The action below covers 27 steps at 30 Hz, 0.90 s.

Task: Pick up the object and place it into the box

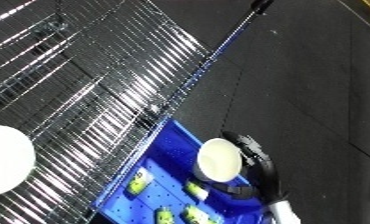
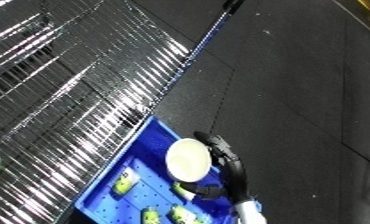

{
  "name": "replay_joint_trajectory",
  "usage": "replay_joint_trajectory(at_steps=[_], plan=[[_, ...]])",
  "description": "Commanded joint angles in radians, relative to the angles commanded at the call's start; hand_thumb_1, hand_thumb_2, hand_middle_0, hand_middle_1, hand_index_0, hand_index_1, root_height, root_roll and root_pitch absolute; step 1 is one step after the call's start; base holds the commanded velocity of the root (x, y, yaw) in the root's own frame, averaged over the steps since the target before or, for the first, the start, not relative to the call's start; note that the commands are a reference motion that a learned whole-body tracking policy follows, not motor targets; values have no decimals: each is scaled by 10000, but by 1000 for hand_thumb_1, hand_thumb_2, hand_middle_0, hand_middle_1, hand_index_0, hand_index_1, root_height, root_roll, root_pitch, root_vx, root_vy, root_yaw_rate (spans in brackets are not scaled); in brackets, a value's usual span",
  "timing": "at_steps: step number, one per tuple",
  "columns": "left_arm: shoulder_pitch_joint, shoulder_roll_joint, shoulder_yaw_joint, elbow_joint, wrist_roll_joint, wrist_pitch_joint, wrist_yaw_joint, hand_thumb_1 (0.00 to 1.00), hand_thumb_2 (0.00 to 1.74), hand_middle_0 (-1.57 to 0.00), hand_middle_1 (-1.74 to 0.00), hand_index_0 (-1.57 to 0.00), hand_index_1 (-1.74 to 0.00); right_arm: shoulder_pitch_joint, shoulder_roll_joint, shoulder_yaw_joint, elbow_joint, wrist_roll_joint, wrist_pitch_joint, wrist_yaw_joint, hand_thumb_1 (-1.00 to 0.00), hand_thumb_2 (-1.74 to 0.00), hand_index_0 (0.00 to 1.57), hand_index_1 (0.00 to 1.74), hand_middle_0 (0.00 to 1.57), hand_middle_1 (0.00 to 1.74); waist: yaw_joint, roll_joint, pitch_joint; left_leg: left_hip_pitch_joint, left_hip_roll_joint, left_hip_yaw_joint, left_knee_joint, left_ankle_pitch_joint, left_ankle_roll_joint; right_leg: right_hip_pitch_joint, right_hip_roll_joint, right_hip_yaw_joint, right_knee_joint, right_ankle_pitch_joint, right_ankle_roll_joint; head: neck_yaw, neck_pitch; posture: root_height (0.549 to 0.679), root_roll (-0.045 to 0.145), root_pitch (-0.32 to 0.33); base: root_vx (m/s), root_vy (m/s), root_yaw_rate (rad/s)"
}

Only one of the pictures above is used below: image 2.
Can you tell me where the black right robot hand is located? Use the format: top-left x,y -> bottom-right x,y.
179,130 -> 253,203

